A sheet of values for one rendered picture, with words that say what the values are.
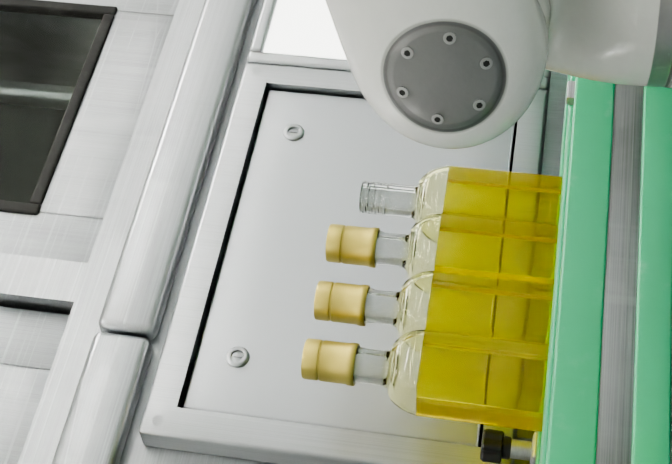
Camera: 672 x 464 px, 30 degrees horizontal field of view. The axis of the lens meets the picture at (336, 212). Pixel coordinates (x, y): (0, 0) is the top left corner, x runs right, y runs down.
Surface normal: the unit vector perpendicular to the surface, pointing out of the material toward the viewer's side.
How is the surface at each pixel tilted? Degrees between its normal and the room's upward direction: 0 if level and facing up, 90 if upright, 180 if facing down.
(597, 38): 52
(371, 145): 90
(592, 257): 90
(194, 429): 90
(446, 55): 92
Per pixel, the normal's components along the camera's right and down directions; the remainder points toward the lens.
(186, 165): -0.05, -0.60
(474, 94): 0.00, 0.52
